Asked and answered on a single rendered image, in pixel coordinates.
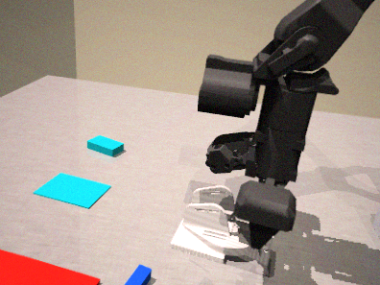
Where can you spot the small cyan rectangular block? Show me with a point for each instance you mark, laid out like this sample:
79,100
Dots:
105,145

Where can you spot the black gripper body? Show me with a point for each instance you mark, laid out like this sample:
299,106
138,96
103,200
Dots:
266,204

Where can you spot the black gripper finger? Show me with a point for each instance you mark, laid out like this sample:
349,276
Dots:
264,181
261,235

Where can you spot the cyan flat square plate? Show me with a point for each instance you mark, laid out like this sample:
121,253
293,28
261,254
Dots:
78,191

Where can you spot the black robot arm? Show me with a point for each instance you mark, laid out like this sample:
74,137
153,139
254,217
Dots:
304,40

